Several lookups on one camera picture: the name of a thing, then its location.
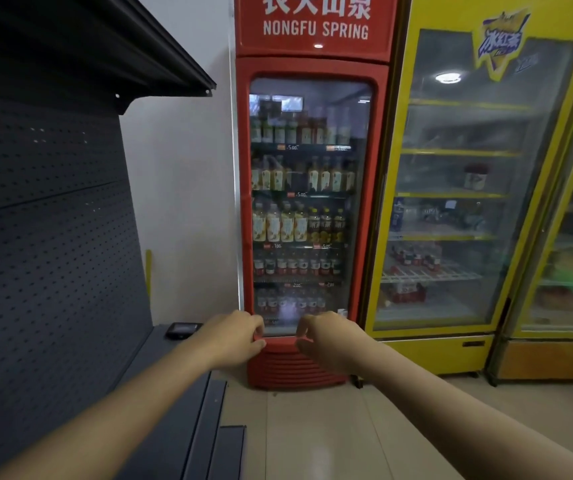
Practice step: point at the person's left hand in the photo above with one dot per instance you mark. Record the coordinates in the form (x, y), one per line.
(231, 339)

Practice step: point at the person's right hand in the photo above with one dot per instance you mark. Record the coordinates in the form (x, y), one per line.
(336, 344)

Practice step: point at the black handheld barcode scanner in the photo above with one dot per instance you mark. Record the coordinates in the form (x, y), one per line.
(182, 330)

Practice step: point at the grey pegboard shelf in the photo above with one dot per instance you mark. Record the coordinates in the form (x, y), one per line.
(41, 244)

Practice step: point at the person's left forearm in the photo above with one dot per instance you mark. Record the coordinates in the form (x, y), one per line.
(106, 424)

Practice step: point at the person's right forearm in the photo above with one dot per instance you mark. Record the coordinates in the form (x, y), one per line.
(466, 424)

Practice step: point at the red bottle pack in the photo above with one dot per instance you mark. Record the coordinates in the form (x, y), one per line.
(406, 293)

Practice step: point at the yellow strip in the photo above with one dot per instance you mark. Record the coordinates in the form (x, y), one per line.
(148, 274)

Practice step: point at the cluster of small red bottles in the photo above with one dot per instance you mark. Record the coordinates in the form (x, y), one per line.
(416, 259)

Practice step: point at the rows of bottled drinks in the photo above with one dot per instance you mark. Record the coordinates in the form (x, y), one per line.
(286, 227)

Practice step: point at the blue drink carton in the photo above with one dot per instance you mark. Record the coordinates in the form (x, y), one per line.
(397, 214)

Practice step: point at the yellow glass door fridge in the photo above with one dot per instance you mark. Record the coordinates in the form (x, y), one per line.
(541, 359)

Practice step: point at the red lidded cup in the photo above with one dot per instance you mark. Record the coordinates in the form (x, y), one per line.
(476, 179)

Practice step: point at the red drinks fridge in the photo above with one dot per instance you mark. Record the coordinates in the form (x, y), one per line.
(316, 24)

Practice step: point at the yellow fridge blue logo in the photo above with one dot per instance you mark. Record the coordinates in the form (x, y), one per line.
(416, 9)

